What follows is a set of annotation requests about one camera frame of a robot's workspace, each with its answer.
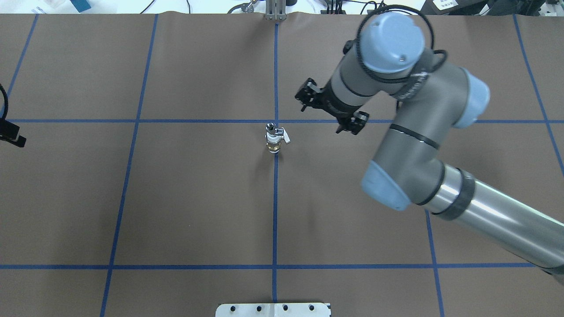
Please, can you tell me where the white PPR valve with brass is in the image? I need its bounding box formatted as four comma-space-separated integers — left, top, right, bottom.
265, 128, 291, 154

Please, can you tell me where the aluminium profile post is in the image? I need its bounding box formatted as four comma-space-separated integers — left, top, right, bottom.
264, 0, 287, 22

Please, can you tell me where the white mounting plate with bolts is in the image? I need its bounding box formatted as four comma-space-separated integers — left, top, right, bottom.
215, 302, 332, 317

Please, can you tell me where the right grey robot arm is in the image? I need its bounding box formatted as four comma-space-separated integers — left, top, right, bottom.
295, 5, 564, 278

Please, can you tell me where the black power strip with plugs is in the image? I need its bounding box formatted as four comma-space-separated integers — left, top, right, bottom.
319, 0, 387, 15

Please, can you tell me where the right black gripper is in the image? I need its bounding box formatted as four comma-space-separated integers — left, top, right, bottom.
294, 78, 369, 135

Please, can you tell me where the brown paper table mat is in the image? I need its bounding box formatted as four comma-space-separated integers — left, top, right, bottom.
1, 12, 563, 317

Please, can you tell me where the small chrome pipe fitting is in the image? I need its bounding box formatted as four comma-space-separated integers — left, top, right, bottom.
265, 122, 285, 138

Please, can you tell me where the black device with white label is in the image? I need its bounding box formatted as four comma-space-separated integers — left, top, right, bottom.
420, 0, 489, 16

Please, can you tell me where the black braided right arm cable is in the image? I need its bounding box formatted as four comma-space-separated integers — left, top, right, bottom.
343, 4, 449, 84

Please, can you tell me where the teal box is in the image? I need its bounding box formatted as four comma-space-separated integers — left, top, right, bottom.
70, 0, 92, 13

